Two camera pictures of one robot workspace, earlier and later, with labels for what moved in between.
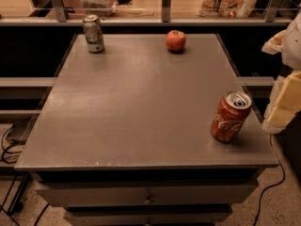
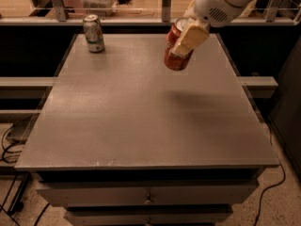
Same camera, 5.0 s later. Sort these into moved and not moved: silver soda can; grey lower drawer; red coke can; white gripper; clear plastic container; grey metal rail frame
Moved: red coke can; white gripper
Not moved: grey metal rail frame; silver soda can; grey lower drawer; clear plastic container
